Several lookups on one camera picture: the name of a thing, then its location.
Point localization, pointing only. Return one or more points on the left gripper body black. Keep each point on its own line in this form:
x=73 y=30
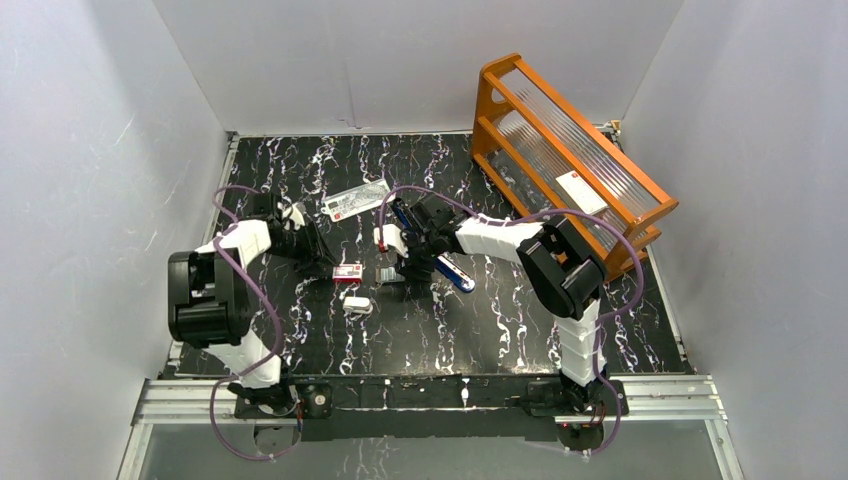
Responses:
x=315 y=259

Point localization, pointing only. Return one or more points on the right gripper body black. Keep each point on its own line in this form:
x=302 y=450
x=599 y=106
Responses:
x=426 y=243

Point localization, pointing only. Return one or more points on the silver staple strip tray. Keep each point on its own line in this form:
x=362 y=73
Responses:
x=388 y=275

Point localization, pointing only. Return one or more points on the red white staple box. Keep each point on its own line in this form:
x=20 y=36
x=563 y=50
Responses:
x=348 y=273

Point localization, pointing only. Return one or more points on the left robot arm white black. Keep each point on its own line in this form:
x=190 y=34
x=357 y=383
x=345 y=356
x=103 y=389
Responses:
x=208 y=287

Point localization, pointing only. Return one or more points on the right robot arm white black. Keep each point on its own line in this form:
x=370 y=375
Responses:
x=564 y=271

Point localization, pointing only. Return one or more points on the clear plastic package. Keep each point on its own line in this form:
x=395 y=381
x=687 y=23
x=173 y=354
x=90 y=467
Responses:
x=355 y=200

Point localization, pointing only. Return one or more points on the orange wooden shelf rack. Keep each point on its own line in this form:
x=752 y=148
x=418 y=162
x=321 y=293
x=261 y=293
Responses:
x=525 y=134

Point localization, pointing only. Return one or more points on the white box on shelf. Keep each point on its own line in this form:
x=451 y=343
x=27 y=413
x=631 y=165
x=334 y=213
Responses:
x=581 y=195

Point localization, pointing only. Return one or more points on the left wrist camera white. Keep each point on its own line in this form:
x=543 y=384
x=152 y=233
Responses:
x=292 y=216

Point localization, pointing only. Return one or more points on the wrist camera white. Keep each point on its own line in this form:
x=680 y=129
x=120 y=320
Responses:
x=292 y=216
x=389 y=238

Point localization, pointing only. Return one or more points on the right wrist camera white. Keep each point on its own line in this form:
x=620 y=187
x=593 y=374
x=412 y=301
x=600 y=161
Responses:
x=389 y=238

